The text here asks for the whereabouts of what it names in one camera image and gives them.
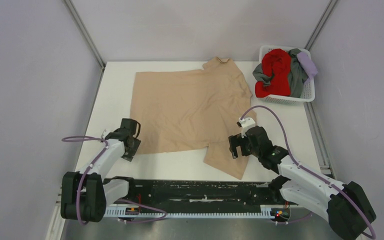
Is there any aluminium frame rail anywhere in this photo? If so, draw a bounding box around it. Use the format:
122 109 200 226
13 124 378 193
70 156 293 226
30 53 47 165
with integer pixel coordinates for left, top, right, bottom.
56 165 337 209

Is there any grey t shirt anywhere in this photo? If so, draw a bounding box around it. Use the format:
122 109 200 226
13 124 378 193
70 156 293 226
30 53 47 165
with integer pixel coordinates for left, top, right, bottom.
252 48 309 99

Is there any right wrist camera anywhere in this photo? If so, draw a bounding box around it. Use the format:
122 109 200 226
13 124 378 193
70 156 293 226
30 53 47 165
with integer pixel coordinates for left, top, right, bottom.
237 117 256 138

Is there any beige t shirt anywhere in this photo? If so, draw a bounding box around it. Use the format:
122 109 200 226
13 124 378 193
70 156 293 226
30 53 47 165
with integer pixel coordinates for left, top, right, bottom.
130 57 256 179

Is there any white plastic laundry basket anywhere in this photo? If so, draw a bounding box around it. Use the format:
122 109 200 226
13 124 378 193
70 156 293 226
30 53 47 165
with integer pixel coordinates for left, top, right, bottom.
258 45 315 105

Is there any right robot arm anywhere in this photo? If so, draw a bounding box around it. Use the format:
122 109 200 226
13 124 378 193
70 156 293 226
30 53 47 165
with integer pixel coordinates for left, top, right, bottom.
228 126 377 240

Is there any lilac t shirt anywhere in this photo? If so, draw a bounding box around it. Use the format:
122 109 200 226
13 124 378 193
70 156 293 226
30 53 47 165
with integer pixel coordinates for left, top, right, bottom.
296 51 318 79

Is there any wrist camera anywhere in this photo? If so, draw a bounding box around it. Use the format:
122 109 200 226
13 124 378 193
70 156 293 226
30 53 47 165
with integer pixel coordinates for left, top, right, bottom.
100 129 110 139
237 117 256 138

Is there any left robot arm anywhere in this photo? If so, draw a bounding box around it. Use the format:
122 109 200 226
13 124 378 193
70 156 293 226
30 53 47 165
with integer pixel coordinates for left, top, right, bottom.
60 118 141 225

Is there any red t shirt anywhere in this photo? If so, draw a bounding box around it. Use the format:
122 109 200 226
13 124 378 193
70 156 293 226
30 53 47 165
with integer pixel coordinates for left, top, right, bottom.
252 48 292 98

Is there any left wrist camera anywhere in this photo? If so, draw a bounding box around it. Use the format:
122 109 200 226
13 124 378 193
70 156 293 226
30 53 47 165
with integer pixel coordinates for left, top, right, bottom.
100 129 110 139

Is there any white slotted cable duct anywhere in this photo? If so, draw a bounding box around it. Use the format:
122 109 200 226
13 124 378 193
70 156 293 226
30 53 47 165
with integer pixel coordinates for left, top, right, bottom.
104 204 288 221

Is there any corner wall profile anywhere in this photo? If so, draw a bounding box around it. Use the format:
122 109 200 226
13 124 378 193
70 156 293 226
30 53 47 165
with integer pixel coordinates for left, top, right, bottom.
304 0 340 51
62 0 106 72

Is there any right corner wall profile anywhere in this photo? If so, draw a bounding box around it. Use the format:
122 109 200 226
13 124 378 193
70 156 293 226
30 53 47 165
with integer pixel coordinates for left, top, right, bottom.
304 0 340 51

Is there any left corner wall profile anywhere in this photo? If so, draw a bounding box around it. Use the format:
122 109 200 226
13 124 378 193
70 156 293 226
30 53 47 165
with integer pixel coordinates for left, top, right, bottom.
62 0 106 72

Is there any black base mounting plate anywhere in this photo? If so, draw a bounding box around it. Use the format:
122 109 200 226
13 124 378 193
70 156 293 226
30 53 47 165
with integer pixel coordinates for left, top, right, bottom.
116 179 295 215

